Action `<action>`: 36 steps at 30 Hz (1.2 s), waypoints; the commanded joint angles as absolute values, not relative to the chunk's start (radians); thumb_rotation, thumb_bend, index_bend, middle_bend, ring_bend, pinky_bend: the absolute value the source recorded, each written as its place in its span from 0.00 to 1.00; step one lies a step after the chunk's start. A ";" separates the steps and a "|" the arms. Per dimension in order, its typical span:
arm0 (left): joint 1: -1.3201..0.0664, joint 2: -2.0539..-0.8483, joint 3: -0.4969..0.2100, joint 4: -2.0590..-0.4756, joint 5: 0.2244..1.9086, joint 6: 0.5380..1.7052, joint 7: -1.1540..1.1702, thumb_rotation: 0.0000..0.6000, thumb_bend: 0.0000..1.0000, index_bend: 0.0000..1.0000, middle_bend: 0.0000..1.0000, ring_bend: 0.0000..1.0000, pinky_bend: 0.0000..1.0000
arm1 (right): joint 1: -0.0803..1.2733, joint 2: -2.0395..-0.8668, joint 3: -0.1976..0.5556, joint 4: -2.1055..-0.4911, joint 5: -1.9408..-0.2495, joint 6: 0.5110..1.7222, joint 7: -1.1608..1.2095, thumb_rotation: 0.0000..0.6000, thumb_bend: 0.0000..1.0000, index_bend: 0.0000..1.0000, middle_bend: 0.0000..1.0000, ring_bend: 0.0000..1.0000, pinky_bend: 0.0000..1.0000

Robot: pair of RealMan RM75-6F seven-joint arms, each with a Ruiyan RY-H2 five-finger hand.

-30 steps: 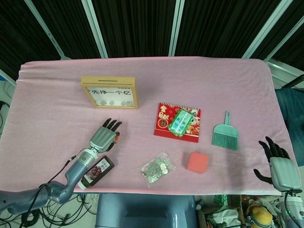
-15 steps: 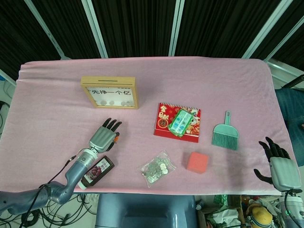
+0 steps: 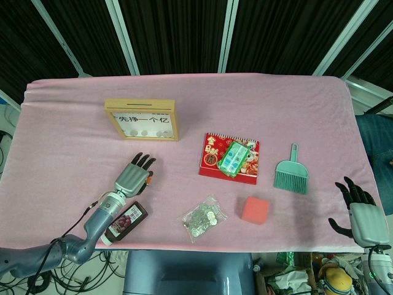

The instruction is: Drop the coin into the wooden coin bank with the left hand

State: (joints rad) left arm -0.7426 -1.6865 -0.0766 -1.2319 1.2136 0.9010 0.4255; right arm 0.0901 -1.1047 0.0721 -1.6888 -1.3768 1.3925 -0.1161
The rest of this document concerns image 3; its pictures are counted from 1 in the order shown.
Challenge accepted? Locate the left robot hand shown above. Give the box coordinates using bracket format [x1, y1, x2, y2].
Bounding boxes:
[114, 151, 157, 198]

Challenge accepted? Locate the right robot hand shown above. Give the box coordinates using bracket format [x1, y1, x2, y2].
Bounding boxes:
[327, 176, 391, 248]

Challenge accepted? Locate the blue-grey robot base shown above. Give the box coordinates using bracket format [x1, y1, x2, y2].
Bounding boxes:
[122, 251, 256, 295]

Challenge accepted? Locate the teal hand brush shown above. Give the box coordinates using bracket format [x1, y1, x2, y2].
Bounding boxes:
[273, 143, 310, 195]

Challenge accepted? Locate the dark grape juice bottle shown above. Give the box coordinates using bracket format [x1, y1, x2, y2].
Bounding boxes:
[103, 201, 149, 246]

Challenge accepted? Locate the yellow toy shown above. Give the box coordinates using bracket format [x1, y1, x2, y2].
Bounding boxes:
[319, 265, 354, 295]

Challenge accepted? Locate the clear bag of coins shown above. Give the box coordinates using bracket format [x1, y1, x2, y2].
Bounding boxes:
[177, 194, 230, 244]

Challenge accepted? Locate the red desk calendar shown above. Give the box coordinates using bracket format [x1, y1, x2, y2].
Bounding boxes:
[198, 132, 261, 186]

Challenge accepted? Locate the blue denim fabric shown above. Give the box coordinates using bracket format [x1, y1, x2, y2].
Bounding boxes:
[355, 113, 393, 216]

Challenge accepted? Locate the green foil bag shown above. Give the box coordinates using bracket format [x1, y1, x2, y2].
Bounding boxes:
[276, 251, 297, 267]

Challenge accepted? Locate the pink table cloth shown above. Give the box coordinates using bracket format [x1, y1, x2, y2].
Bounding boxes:
[0, 73, 383, 256]

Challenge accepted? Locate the green tissue pack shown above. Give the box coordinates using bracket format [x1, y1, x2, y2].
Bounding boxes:
[216, 140, 250, 178]

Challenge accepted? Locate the pink cube block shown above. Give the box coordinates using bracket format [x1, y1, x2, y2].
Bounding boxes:
[238, 195, 271, 226]

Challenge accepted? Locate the black tube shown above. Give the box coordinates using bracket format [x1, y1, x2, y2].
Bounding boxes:
[364, 96, 393, 115]

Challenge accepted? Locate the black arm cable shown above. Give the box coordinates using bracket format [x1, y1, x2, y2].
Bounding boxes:
[27, 201, 99, 295]

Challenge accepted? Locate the wooden framed coin box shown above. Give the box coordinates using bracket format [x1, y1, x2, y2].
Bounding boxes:
[103, 98, 181, 142]

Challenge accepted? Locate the black floor cable tangle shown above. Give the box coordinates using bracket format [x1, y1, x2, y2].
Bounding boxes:
[0, 249, 127, 295]

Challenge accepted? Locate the white partition post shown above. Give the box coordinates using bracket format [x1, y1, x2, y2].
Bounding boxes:
[218, 0, 239, 73]
[104, 0, 141, 76]
[312, 0, 376, 77]
[30, 0, 91, 78]

